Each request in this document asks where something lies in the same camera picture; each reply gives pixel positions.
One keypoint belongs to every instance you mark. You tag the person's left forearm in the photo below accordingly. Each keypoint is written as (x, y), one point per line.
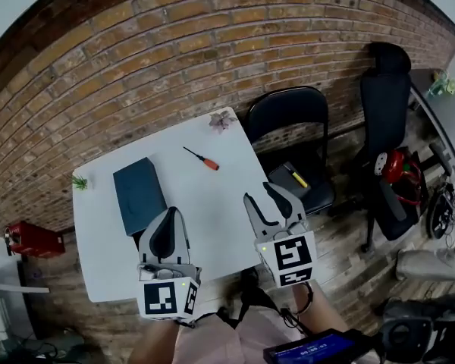
(153, 341)

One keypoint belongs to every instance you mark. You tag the black camera equipment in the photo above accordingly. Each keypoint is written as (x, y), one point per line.
(413, 328)

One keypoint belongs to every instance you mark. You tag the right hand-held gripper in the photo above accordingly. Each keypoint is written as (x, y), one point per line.
(288, 258)

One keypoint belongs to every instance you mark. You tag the dark blue box container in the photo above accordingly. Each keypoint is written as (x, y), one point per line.
(138, 192)

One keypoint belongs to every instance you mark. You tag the red toolbox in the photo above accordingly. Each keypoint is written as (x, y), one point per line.
(38, 239)

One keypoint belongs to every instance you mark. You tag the grey desk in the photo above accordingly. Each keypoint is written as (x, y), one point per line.
(449, 116)

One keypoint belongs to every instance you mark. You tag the black office chair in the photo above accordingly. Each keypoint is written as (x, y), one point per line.
(386, 108)

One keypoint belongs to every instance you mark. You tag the white shelf unit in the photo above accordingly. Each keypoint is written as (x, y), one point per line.
(4, 279)

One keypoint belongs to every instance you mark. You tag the person's pink clothing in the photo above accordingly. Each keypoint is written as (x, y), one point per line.
(212, 341)

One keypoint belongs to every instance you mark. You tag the person's right forearm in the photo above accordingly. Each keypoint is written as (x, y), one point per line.
(318, 309)

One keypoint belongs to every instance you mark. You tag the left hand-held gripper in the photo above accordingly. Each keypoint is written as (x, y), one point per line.
(167, 298)

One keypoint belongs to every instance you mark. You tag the small pink leafed plant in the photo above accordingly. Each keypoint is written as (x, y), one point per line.
(222, 121)

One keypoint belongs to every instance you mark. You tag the black notebook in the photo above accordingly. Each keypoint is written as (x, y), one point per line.
(284, 176)

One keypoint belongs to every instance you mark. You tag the yellow highlighter pen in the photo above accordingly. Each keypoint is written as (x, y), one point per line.
(299, 179)

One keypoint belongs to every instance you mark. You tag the green glass ornament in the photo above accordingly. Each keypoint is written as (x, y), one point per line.
(440, 83)

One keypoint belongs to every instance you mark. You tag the small green plant white pot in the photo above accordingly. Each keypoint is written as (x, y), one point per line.
(80, 182)

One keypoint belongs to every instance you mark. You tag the black folding chair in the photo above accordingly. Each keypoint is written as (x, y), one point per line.
(288, 116)

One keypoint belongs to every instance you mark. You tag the grey sack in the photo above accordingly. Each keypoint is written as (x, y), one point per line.
(428, 264)

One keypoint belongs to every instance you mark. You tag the black device with blue screen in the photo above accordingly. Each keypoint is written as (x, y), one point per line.
(311, 349)

